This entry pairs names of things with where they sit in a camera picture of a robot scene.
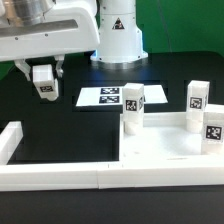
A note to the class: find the white marker sheet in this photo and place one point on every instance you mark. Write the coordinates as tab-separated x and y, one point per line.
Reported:
99	96

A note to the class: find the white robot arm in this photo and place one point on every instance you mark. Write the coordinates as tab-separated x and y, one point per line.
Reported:
121	41

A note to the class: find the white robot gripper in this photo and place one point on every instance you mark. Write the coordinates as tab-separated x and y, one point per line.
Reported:
42	28

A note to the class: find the white front fence bar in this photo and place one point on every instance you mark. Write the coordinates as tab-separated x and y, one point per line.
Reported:
59	176

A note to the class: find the white square table top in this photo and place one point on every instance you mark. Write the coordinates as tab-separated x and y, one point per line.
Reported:
163	136

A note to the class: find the white fence bar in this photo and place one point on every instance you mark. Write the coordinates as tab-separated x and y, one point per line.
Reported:
10	138
59	176

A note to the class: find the white left fence bar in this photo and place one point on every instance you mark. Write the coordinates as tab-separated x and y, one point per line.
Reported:
10	138

